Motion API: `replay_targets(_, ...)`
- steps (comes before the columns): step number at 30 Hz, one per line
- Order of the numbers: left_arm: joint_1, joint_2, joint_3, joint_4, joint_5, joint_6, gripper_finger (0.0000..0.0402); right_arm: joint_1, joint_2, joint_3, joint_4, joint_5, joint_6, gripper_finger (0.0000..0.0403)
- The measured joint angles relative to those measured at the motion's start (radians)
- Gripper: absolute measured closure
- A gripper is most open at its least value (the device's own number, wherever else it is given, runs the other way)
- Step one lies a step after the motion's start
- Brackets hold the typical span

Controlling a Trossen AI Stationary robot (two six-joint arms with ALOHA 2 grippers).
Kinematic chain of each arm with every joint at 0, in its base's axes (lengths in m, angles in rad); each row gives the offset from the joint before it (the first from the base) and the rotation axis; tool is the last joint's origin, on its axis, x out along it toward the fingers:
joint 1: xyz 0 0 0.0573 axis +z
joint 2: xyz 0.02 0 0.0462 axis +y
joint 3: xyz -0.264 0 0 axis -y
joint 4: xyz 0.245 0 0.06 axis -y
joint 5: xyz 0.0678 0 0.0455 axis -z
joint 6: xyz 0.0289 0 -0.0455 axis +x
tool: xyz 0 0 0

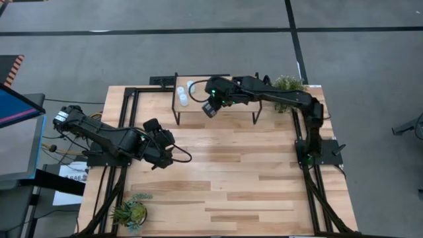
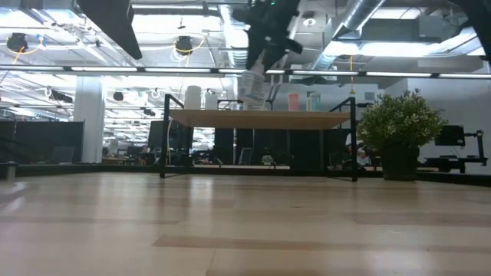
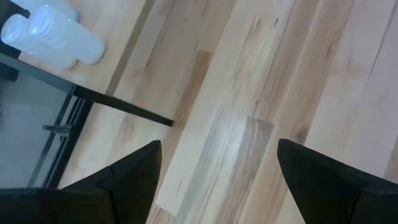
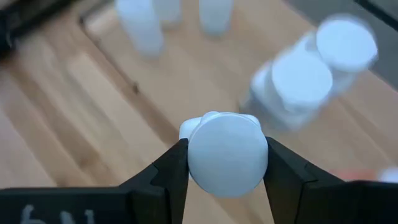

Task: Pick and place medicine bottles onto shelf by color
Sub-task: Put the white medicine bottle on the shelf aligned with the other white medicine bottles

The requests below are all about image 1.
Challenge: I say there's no black stand leg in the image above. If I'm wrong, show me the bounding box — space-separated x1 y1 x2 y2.
391 112 423 139

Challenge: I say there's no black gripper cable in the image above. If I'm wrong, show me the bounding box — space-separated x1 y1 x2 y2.
171 143 193 164
187 79 212 103

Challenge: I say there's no wooden shelf with black frame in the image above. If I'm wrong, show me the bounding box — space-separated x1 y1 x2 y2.
171 71 264 126

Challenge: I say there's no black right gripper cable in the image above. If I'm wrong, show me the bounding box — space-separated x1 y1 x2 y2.
187 79 212 103

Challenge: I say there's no bushy green potted plant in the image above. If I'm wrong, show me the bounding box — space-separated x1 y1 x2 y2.
272 75 307 114

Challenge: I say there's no green succulent plant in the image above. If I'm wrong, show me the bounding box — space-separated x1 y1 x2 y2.
110 192 153 235

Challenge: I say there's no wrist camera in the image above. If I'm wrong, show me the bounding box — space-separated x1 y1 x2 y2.
201 100 219 119
142 118 163 133

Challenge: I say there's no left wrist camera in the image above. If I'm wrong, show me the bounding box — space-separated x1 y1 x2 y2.
142 118 163 133

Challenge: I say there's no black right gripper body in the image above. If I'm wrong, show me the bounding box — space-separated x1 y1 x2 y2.
204 76 234 108

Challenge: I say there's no black power strip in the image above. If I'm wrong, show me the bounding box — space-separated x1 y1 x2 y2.
149 75 176 87

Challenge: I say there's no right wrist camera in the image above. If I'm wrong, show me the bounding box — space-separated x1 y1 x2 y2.
201 100 219 119

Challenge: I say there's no black aluminium table frame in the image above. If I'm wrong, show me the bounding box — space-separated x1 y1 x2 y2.
77 85 361 237

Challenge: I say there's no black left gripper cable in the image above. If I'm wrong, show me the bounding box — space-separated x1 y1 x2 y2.
171 143 193 164

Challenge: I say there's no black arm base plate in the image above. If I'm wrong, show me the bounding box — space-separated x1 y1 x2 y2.
86 145 133 167
295 138 344 167

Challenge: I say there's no black beam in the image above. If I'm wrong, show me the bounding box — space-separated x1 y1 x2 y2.
19 169 86 196

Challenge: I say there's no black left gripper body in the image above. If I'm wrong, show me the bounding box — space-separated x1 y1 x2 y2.
141 127 176 170

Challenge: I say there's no grey board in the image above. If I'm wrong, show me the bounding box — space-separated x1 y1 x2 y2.
0 115 44 181

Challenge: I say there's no monitor with blue pink screen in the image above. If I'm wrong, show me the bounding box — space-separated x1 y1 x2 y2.
0 82 46 128

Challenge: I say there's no white paper sheet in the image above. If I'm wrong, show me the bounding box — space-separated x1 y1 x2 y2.
52 161 89 206

